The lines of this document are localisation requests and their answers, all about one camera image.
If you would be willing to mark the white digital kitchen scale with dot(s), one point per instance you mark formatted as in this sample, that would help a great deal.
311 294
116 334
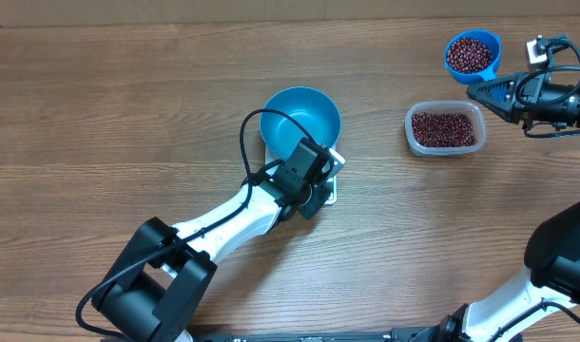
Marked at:
331 184

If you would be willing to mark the teal metal bowl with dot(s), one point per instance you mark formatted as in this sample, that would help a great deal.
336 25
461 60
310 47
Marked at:
311 108

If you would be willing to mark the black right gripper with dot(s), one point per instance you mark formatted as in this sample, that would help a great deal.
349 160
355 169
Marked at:
516 110

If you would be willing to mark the red beans in scoop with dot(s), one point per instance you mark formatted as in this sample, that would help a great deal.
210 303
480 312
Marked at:
468 55

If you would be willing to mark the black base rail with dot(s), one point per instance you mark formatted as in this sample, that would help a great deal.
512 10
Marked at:
318 337

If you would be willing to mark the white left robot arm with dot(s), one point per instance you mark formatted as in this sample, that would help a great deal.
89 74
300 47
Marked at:
155 285

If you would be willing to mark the blue plastic measuring scoop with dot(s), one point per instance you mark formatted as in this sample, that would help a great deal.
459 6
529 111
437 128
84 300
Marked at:
489 39

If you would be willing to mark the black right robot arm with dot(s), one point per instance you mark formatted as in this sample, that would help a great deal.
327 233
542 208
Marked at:
550 278

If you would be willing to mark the clear plastic container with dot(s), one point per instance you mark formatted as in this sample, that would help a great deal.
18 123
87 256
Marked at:
440 107

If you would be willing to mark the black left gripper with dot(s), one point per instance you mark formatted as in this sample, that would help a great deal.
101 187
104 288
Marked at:
313 208

